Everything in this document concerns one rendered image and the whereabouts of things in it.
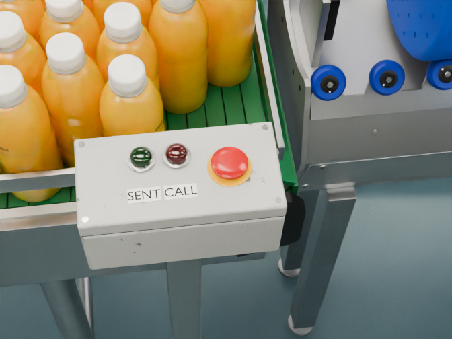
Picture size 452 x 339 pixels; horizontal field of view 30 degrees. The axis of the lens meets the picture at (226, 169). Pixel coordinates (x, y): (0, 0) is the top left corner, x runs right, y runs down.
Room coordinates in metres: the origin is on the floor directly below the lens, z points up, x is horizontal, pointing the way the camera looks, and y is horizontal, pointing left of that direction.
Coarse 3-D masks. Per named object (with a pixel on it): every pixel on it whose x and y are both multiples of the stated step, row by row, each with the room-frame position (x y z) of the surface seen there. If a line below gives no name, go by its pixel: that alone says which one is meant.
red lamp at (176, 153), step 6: (174, 144) 0.44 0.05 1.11; (180, 144) 0.44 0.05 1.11; (168, 150) 0.43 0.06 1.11; (174, 150) 0.43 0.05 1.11; (180, 150) 0.43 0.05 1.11; (186, 150) 0.43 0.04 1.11; (168, 156) 0.43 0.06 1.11; (174, 156) 0.42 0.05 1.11; (180, 156) 0.43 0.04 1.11; (186, 156) 0.43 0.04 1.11; (174, 162) 0.42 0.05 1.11; (180, 162) 0.42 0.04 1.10
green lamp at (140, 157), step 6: (132, 150) 0.43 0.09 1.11; (138, 150) 0.43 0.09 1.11; (144, 150) 0.43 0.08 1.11; (132, 156) 0.42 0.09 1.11; (138, 156) 0.42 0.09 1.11; (144, 156) 0.42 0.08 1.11; (150, 156) 0.42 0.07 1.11; (132, 162) 0.42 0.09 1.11; (138, 162) 0.42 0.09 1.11; (144, 162) 0.42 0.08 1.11; (150, 162) 0.42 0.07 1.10
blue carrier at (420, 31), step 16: (400, 0) 0.73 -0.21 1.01; (416, 0) 0.69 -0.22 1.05; (432, 0) 0.66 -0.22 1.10; (448, 0) 0.62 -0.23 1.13; (400, 16) 0.72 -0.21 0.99; (416, 16) 0.68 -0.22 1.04; (432, 16) 0.65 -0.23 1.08; (448, 16) 0.62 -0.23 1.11; (400, 32) 0.71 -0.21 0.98; (416, 32) 0.67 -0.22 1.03; (432, 32) 0.63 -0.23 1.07; (448, 32) 0.61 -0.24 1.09; (416, 48) 0.65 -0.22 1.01; (432, 48) 0.62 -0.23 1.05; (448, 48) 0.62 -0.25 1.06
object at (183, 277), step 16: (176, 272) 0.39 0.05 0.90; (192, 272) 0.40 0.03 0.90; (176, 288) 0.39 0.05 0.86; (192, 288) 0.40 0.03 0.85; (176, 304) 0.39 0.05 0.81; (192, 304) 0.40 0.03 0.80; (176, 320) 0.39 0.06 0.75; (192, 320) 0.40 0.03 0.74; (176, 336) 0.39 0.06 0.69; (192, 336) 0.40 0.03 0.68
